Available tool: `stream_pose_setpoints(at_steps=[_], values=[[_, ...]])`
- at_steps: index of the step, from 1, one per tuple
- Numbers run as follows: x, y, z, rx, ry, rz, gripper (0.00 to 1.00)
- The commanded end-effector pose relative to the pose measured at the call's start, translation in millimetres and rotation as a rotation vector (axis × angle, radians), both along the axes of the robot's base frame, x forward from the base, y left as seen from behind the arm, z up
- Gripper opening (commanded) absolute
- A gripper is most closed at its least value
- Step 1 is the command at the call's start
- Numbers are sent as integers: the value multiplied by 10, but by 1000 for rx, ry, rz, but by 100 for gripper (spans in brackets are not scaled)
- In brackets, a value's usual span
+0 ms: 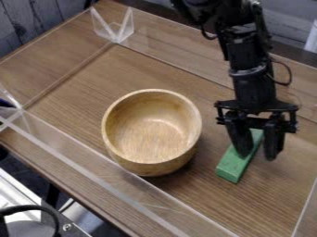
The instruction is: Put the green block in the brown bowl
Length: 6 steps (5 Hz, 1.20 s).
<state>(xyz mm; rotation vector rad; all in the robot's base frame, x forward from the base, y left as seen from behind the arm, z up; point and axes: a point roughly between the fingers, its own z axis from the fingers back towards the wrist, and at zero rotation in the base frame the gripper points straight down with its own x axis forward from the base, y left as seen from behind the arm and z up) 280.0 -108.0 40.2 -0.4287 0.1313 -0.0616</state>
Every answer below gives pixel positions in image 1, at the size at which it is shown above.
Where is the grey metal base plate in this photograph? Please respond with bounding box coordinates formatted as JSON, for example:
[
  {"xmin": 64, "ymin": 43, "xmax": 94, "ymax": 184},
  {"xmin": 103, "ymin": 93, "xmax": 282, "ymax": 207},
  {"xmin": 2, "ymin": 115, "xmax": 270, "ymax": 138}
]
[{"xmin": 0, "ymin": 168, "xmax": 91, "ymax": 237}]

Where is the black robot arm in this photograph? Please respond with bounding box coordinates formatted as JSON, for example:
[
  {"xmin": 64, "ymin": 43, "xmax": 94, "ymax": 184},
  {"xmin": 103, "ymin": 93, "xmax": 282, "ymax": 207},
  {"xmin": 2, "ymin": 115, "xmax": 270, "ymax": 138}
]
[{"xmin": 171, "ymin": 0, "xmax": 299, "ymax": 160}]

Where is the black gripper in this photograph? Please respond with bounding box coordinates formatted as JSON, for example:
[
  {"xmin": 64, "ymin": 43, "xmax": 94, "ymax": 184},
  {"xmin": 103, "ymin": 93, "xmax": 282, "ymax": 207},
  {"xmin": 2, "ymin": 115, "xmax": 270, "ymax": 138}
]
[{"xmin": 214, "ymin": 64, "xmax": 299, "ymax": 161}]

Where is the clear acrylic corner bracket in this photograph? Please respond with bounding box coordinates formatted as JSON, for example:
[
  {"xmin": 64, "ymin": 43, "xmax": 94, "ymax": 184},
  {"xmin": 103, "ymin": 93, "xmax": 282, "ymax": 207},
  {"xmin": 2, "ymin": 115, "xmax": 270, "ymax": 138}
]
[{"xmin": 91, "ymin": 7, "xmax": 135, "ymax": 44}]

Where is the green rectangular block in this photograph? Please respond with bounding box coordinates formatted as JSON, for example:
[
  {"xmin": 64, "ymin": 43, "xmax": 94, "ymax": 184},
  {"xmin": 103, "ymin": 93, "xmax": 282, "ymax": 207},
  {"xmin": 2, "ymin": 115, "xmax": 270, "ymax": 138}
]
[{"xmin": 216, "ymin": 129, "xmax": 264, "ymax": 183}]

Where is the black cable loop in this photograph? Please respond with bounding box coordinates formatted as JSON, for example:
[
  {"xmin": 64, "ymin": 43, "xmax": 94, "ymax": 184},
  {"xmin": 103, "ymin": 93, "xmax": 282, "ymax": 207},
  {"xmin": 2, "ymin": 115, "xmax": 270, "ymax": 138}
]
[{"xmin": 0, "ymin": 205, "xmax": 62, "ymax": 237}]

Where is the brown wooden bowl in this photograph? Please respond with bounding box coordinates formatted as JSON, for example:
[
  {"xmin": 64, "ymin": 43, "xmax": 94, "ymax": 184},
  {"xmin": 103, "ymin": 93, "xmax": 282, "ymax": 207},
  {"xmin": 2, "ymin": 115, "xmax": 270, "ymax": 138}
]
[{"xmin": 102, "ymin": 89, "xmax": 202, "ymax": 177}]

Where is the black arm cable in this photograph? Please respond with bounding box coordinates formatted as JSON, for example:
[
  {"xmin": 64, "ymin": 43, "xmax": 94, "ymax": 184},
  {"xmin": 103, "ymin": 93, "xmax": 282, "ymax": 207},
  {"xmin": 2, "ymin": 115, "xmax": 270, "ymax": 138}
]
[{"xmin": 268, "ymin": 58, "xmax": 293, "ymax": 87}]

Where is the clear acrylic front wall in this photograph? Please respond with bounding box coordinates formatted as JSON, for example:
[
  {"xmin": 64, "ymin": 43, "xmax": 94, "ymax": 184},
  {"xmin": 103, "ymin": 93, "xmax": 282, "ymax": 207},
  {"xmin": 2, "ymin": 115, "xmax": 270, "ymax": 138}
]
[{"xmin": 0, "ymin": 86, "xmax": 241, "ymax": 237}]

